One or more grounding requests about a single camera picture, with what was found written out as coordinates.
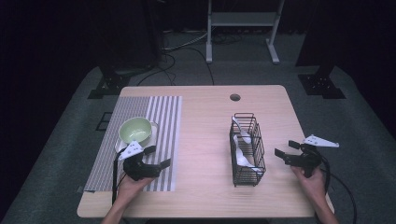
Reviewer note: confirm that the white metal stand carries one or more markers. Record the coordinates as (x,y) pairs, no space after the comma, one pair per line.
(243,18)

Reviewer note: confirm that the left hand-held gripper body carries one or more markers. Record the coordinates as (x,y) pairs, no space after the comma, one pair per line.
(137,169)

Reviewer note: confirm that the black stand base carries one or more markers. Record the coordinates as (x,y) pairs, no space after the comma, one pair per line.
(320,84)
(109,85)

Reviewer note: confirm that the person's left hand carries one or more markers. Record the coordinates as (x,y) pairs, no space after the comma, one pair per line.
(130,188)

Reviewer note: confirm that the person's right hand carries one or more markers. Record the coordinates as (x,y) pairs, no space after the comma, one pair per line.
(314,186)

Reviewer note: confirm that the grey striped placemat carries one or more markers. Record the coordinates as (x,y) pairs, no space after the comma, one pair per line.
(163,124)

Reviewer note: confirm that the white spoon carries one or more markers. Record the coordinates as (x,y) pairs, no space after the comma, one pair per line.
(242,159)
(243,133)

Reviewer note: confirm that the light green bowl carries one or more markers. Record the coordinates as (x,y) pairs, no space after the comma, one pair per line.
(135,130)

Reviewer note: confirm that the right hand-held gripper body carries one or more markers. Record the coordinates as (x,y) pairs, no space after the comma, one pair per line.
(306,160)

